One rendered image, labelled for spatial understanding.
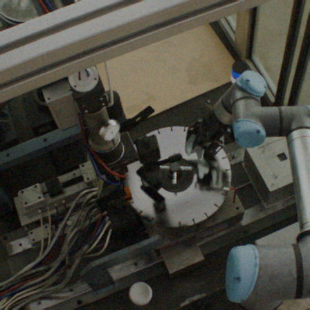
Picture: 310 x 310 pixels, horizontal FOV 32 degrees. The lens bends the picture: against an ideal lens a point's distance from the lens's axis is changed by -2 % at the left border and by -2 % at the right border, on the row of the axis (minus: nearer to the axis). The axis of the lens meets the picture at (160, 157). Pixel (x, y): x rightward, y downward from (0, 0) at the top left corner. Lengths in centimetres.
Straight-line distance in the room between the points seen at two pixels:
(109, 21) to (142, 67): 158
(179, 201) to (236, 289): 55
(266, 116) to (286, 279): 42
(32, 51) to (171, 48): 164
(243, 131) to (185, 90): 74
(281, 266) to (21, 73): 74
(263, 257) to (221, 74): 107
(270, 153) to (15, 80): 128
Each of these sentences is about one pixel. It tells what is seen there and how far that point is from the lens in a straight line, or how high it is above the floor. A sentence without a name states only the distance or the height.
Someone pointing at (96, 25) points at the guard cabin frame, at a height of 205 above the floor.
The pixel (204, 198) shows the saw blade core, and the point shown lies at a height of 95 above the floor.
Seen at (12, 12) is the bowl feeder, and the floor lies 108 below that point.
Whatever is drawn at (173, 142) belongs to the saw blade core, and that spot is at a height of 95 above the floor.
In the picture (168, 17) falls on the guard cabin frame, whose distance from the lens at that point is 52.
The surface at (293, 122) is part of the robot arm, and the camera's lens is 132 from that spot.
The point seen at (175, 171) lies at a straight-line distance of 157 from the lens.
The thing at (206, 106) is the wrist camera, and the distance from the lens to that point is 153.
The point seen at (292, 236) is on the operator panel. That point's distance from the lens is 162.
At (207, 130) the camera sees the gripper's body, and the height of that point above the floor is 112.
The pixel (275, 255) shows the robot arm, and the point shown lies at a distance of 111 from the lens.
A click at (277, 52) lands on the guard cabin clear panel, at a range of 179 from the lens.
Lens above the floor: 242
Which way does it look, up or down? 63 degrees down
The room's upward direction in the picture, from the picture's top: 9 degrees counter-clockwise
